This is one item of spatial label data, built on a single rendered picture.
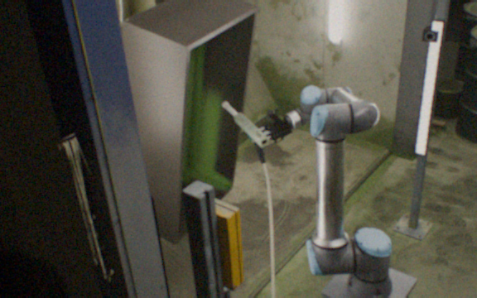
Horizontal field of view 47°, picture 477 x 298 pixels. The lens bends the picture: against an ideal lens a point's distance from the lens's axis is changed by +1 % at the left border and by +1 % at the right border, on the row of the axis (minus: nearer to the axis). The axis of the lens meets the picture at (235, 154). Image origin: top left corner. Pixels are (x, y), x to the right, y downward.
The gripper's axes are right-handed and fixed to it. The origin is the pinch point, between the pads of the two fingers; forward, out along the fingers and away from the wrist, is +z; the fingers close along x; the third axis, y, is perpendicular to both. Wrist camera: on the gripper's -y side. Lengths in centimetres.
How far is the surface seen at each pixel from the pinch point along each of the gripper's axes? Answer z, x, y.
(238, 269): 48, -105, -37
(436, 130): -189, 101, 153
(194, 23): 5, 17, -58
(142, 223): 65, -53, -26
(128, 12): 11, 147, -32
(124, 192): 66, -55, -43
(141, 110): 42, 24, -27
